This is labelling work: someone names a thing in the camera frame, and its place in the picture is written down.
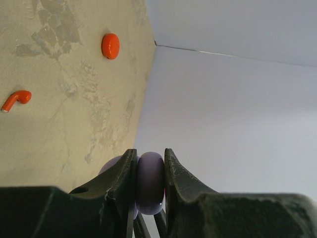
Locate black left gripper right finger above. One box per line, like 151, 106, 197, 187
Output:
164, 149, 317, 238

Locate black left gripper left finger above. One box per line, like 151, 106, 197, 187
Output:
0, 149, 137, 238

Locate purple earbud charging case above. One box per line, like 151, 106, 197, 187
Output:
98, 151, 166, 220

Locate orange earbud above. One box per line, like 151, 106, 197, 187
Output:
1, 90, 32, 112

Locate orange round cap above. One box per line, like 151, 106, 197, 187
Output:
101, 33, 120, 60

